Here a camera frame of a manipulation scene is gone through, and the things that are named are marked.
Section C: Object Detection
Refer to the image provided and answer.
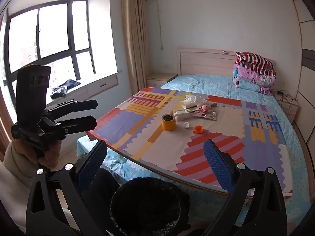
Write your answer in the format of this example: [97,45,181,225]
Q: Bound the person's left hand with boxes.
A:
[13,139,62,170]

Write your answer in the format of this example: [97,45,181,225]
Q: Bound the black cables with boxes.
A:
[276,89,298,103]

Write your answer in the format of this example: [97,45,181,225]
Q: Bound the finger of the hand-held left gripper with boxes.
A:
[45,99,98,119]
[41,115,97,135]

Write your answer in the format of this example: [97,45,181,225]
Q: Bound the blue folded quilt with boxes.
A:
[232,69,274,94]

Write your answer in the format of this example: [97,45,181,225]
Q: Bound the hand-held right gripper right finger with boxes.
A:
[204,139,287,236]

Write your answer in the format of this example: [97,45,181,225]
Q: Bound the beige curtain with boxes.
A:
[120,0,150,94]

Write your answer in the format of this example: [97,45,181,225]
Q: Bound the window seat with drawers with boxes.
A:
[49,72,119,105]

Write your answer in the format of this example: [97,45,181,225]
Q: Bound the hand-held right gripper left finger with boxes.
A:
[26,140,116,236]

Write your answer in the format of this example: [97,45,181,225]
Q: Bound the light wooden nightstand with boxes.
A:
[145,73,178,89]
[273,91,300,124]

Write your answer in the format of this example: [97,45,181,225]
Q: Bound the white tissue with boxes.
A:
[185,94,208,108]

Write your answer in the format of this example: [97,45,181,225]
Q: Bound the bin with black bag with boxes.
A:
[110,177,191,236]

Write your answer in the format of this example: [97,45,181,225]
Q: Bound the brown slim stick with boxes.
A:
[188,103,218,110]

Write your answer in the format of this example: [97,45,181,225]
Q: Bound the shiny printed wrapper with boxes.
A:
[193,110,217,121]

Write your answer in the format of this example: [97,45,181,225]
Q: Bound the dark clothes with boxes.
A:
[50,79,81,99]

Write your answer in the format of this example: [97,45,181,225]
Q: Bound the person's dark trousers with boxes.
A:
[82,152,121,229]

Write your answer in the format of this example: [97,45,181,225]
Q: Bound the bed with blue sheet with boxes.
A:
[76,73,311,227]

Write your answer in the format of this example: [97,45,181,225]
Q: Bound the person's left forearm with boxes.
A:
[0,141,73,229]

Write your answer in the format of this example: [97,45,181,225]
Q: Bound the black framed window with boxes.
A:
[0,0,97,85]

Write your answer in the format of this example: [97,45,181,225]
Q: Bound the orange tape roll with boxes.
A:
[161,114,176,131]

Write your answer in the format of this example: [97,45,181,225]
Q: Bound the light wooden headboard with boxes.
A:
[175,48,275,79]

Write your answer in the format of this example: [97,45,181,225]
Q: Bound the small white box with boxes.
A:
[173,110,191,122]

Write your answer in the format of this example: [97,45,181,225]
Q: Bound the white and grey wardrobe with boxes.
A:
[292,0,315,154]

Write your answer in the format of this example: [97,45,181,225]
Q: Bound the pink folded quilt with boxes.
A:
[233,64,276,87]

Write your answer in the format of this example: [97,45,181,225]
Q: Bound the thin wall cord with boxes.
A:
[145,0,165,52]

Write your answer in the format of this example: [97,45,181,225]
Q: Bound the striped folded quilt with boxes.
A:
[234,51,276,75]

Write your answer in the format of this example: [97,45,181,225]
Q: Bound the colourful patterned board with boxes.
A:
[86,87,294,197]

